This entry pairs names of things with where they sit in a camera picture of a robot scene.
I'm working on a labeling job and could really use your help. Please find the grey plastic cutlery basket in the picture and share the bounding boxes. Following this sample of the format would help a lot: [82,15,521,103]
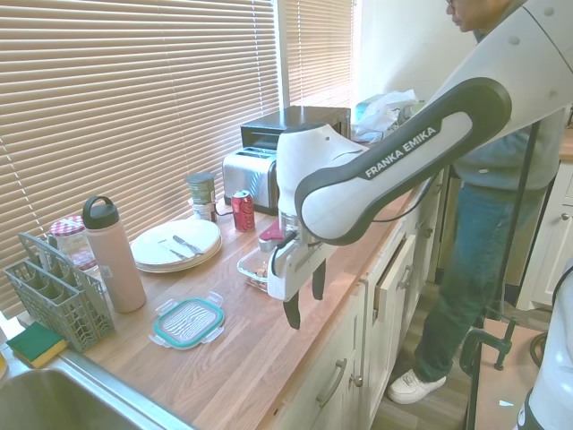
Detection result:
[3,231,116,354]

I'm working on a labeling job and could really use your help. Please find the green lidded tub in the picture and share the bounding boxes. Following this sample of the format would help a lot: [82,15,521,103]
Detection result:
[184,171,218,205]

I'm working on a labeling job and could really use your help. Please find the white cabinet drawer front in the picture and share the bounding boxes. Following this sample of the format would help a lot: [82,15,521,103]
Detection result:
[374,236,418,324]

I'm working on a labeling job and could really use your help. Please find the stack of white plates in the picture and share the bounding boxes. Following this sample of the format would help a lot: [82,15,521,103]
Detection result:
[129,218,223,275]

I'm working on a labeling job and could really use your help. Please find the stainless steel double sink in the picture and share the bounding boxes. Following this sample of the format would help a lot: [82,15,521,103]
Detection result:
[0,352,194,430]

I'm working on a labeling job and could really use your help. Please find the silver fork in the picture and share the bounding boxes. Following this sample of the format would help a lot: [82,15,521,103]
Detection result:
[157,237,188,262]

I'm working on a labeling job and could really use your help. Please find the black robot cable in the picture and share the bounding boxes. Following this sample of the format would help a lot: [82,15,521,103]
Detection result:
[370,128,539,317]

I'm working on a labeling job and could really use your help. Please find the metal cabinet pull handle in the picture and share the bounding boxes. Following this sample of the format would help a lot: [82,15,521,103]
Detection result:
[316,357,349,409]

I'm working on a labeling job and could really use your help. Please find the person in grey sweater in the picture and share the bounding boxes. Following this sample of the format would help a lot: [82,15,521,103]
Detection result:
[386,0,566,406]

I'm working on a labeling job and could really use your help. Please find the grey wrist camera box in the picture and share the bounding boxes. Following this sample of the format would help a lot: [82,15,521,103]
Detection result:
[257,225,297,254]

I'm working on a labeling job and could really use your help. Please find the square glass food container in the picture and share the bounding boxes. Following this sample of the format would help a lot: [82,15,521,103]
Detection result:
[236,247,277,295]

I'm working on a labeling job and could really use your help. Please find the pink water bottle black cap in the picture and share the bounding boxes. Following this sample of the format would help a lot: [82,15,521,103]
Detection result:
[81,195,149,314]

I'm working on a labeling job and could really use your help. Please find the dark green clamp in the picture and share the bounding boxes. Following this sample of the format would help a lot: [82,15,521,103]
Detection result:
[459,313,517,378]

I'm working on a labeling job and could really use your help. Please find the silver two-slot toaster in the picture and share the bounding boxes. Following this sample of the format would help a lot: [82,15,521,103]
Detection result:
[221,146,279,217]

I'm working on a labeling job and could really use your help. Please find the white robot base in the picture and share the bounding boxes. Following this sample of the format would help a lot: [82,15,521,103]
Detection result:
[517,262,573,430]

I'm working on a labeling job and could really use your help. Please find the black toaster oven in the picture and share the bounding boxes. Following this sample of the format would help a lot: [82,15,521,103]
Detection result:
[239,105,352,152]

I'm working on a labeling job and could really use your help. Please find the wide beige window blind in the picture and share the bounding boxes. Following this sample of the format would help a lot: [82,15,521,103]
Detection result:
[0,0,281,322]

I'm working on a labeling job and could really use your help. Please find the glass jar red checkered lid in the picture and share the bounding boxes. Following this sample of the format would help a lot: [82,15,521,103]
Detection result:
[47,215,101,275]

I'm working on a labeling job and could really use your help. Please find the red cola can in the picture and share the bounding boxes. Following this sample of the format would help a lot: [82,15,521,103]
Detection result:
[230,189,257,233]

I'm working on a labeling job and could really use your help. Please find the yellow green sponge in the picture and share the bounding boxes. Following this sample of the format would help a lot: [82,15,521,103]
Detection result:
[5,322,70,370]

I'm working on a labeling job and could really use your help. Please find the white plastic bag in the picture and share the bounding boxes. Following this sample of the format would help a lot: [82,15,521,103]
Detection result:
[355,89,421,145]

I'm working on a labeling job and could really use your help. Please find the narrow beige window blind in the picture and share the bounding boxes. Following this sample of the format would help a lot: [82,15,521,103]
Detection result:
[283,0,355,109]

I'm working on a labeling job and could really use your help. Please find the clear lid with teal seal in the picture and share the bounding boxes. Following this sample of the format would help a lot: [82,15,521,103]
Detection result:
[150,290,226,350]

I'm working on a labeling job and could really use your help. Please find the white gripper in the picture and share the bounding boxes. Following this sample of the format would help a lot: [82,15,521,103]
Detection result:
[267,244,333,331]

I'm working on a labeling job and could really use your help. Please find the white yoghurt cup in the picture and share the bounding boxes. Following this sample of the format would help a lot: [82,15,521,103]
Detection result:
[187,199,219,224]

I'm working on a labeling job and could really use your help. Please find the silver table knife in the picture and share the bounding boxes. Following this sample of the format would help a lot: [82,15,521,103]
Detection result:
[172,234,205,256]

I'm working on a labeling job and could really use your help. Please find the brown cereal pieces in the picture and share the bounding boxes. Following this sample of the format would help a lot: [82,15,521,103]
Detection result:
[248,262,270,288]

